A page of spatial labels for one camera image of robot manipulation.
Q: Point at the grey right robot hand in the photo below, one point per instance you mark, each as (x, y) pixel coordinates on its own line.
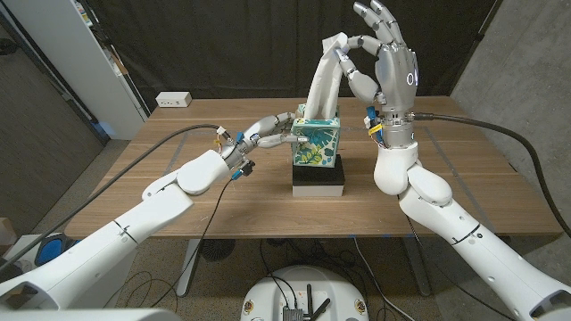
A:
(397, 76)

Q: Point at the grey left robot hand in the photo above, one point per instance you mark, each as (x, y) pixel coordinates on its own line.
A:
(265, 129)

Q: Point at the teal leaf print tissue box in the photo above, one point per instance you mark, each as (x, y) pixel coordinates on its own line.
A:
(314, 149)

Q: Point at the white tissue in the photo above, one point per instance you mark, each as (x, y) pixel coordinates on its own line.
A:
(323, 84)

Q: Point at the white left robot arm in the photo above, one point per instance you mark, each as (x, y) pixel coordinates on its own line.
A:
(89, 263)

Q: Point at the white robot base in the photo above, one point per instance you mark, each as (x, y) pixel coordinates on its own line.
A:
(325, 281)

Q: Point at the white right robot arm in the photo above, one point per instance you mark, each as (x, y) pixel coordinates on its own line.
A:
(446, 214)

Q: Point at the black box with white base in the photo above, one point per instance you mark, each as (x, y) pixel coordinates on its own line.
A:
(319, 189)

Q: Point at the cardboard box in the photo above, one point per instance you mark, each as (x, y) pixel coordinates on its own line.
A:
(6, 236)

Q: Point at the black backdrop stand pole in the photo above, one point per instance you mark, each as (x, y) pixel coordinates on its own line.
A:
(478, 36)

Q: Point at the black backdrop curtain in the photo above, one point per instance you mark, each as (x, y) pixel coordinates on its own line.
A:
(223, 44)

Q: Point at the white power strip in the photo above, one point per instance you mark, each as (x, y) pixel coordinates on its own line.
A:
(174, 99)

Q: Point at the round black floor disc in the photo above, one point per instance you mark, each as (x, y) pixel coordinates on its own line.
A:
(217, 249)

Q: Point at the white table leg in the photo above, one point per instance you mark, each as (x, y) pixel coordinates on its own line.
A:
(187, 272)

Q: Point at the black device with antennas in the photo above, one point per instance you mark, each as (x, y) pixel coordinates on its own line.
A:
(292, 314)

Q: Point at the white cabinet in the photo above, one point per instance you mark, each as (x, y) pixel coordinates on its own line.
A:
(80, 67)

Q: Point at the grey table leg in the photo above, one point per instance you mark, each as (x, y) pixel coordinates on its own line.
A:
(419, 276)

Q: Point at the white platform with blue pads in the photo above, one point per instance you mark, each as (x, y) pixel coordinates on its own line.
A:
(49, 249)

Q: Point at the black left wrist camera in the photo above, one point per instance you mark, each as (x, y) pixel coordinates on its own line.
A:
(247, 169)

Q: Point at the round black wall object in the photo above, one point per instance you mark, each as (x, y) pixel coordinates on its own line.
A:
(6, 46)

